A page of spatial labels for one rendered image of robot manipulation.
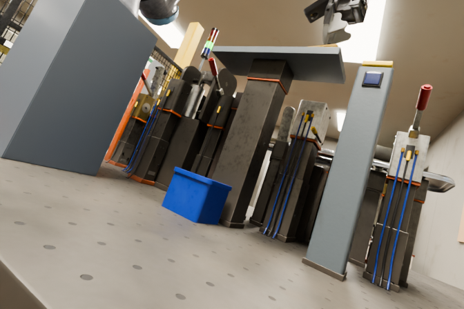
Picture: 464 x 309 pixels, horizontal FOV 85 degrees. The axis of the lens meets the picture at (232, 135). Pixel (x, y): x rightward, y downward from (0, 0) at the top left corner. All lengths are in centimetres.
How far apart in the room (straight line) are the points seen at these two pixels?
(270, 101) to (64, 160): 50
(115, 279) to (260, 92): 56
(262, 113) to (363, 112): 23
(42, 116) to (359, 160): 63
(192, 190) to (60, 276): 37
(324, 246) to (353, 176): 15
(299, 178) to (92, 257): 59
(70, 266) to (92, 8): 53
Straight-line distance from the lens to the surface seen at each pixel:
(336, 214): 56
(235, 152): 65
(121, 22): 70
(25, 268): 23
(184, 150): 89
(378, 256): 71
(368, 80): 64
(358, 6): 79
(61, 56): 63
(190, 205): 55
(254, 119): 66
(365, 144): 58
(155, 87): 131
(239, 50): 75
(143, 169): 90
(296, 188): 75
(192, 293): 25
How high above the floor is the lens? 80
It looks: 10 degrees up
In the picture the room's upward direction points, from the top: 20 degrees clockwise
